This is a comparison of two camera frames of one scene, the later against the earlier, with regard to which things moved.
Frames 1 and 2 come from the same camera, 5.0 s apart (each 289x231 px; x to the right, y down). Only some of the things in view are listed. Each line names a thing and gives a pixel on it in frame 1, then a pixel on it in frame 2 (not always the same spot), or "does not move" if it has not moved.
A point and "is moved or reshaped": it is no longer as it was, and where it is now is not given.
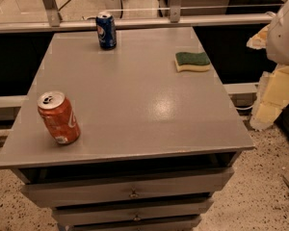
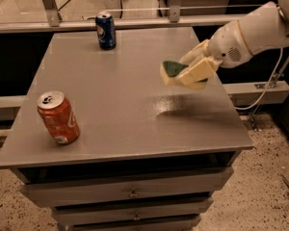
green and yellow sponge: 196,62 is moved or reshaped
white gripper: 284,38 → 228,45
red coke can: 57,112 does not move
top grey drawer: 138,188 does not move
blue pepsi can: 107,33 does not move
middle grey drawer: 119,213 does not move
